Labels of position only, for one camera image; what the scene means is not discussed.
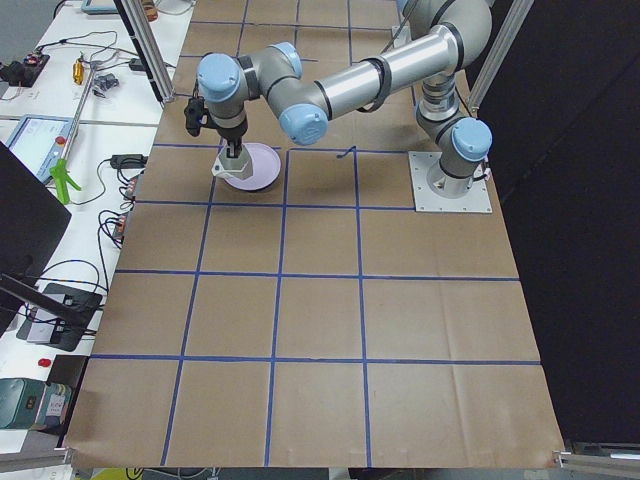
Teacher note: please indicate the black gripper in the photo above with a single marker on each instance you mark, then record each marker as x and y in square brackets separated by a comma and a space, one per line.
[231, 134]

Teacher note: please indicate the white angular cup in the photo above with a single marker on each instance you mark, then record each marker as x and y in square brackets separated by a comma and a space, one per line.
[228, 168]

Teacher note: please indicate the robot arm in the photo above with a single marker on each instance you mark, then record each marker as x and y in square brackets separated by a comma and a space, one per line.
[446, 36]

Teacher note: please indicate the lilac plate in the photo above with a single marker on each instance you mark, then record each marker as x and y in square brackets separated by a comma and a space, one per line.
[266, 166]

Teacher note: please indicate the black power adapter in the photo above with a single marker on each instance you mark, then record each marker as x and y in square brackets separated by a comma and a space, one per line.
[128, 161]

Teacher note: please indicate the green reacher grabber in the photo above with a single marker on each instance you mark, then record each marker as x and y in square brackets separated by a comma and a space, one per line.
[58, 171]

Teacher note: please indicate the yellow tool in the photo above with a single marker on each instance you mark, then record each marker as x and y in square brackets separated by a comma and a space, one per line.
[78, 72]

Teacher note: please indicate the teach pendant tablet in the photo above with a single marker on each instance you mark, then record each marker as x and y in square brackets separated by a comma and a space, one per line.
[38, 141]

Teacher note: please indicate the black monitor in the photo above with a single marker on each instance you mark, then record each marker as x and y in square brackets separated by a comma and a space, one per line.
[33, 222]

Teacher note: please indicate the green box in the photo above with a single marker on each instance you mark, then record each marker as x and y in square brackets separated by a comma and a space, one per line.
[20, 401]

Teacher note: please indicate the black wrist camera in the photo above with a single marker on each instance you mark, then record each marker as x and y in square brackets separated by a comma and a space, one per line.
[196, 116]

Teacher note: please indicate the aluminium frame post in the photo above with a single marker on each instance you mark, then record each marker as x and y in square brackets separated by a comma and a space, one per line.
[139, 30]

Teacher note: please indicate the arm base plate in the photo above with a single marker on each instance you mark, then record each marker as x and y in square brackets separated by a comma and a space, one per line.
[436, 192]

